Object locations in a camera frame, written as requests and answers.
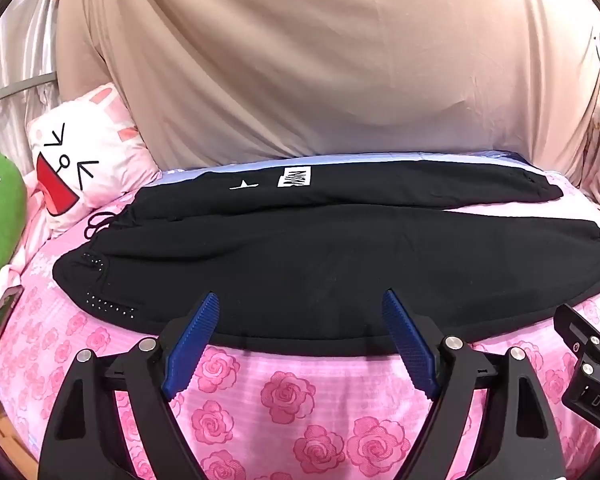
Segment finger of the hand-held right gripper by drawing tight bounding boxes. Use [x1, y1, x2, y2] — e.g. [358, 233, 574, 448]
[552, 304, 600, 361]

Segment white bunny face pillow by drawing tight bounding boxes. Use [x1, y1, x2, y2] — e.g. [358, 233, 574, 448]
[26, 82, 162, 235]

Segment grey metal rail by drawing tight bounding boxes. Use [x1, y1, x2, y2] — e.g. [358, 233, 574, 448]
[0, 71, 57, 109]

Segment black pants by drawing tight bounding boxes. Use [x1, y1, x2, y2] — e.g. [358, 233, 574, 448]
[51, 161, 600, 352]

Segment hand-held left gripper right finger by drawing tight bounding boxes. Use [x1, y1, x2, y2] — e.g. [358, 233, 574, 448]
[381, 288, 556, 480]

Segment white striped curtain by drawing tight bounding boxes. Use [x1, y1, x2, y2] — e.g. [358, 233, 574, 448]
[0, 0, 68, 133]

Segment pink rose print bedsheet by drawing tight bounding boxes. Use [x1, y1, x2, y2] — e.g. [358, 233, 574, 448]
[0, 152, 600, 480]

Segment beige draped cloth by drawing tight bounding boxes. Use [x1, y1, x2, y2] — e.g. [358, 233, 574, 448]
[55, 0, 600, 188]

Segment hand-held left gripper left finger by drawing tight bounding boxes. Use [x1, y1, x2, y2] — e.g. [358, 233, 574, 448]
[39, 291, 221, 480]

